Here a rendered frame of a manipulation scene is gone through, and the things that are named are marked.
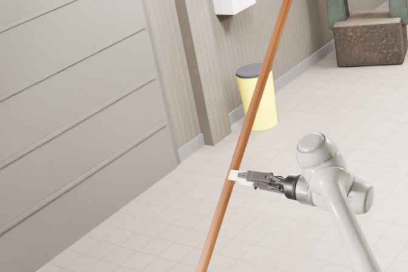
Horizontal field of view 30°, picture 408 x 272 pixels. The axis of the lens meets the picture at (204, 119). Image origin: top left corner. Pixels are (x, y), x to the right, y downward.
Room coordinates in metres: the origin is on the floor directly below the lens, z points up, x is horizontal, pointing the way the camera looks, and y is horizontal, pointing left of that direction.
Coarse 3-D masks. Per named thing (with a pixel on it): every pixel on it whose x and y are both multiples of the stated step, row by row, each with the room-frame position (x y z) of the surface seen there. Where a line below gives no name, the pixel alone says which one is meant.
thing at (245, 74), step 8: (248, 64) 7.01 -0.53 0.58; (256, 64) 6.97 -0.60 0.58; (240, 72) 6.83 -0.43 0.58; (248, 72) 6.79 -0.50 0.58; (256, 72) 6.75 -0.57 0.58; (240, 80) 6.76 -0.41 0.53; (248, 80) 6.70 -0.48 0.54; (256, 80) 6.68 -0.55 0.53; (272, 80) 6.79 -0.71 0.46; (240, 88) 6.79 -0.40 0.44; (248, 88) 6.71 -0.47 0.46; (272, 88) 6.77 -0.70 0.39; (248, 96) 6.72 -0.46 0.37; (264, 96) 6.70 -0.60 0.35; (272, 96) 6.76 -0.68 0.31; (248, 104) 6.74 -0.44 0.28; (264, 104) 6.70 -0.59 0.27; (272, 104) 6.75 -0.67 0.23; (264, 112) 6.70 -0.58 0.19; (272, 112) 6.74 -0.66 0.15; (256, 120) 6.72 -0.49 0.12; (264, 120) 6.70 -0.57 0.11; (272, 120) 6.73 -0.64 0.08; (256, 128) 6.73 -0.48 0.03; (264, 128) 6.71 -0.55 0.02
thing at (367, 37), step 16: (336, 0) 8.12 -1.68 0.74; (400, 0) 7.83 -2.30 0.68; (336, 16) 8.13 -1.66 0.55; (352, 16) 8.20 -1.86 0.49; (368, 16) 8.09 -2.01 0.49; (384, 16) 7.97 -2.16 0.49; (400, 16) 7.84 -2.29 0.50; (336, 32) 7.97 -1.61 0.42; (352, 32) 7.90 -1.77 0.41; (368, 32) 7.83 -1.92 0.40; (384, 32) 7.76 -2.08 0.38; (400, 32) 7.71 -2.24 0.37; (336, 48) 7.99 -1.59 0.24; (352, 48) 7.91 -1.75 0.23; (368, 48) 7.84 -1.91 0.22; (384, 48) 7.77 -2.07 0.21; (400, 48) 7.70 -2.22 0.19; (352, 64) 7.92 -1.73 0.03; (368, 64) 7.85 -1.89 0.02; (384, 64) 7.78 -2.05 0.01
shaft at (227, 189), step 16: (288, 0) 2.38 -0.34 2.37; (272, 48) 2.28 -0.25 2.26; (272, 64) 2.25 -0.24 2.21; (256, 96) 2.18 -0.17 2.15; (256, 112) 2.16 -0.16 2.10; (240, 144) 2.09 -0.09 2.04; (240, 160) 2.06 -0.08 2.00; (224, 192) 2.00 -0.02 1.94; (224, 208) 1.97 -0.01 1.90; (208, 240) 1.91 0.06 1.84; (208, 256) 1.89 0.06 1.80
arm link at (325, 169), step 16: (304, 144) 1.72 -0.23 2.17; (320, 144) 1.70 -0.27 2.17; (304, 160) 1.70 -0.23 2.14; (320, 160) 1.68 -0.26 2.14; (336, 160) 1.69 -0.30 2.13; (304, 176) 1.71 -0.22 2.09; (320, 176) 1.67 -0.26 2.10; (336, 176) 1.67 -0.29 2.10; (320, 192) 1.66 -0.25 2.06; (336, 192) 1.63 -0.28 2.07; (336, 208) 1.60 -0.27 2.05; (336, 224) 1.59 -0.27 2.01; (352, 224) 1.57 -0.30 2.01; (352, 240) 1.55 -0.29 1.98; (352, 256) 1.54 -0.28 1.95; (368, 256) 1.53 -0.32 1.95
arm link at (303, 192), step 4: (300, 176) 1.87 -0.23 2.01; (300, 180) 1.86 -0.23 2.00; (304, 180) 1.85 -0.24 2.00; (296, 184) 1.85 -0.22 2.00; (300, 184) 1.85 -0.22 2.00; (304, 184) 1.84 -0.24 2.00; (296, 188) 1.85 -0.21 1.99; (300, 188) 1.84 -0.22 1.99; (304, 188) 1.83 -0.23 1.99; (308, 188) 1.82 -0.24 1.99; (296, 192) 1.84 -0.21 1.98; (300, 192) 1.84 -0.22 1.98; (304, 192) 1.83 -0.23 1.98; (308, 192) 1.82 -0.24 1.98; (296, 196) 1.84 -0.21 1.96; (300, 196) 1.84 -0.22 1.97; (304, 196) 1.83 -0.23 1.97; (308, 196) 1.82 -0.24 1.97; (300, 200) 1.84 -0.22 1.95; (304, 200) 1.83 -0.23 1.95; (308, 200) 1.82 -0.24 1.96; (304, 204) 1.86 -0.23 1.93; (308, 204) 1.83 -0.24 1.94; (312, 204) 1.82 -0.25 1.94
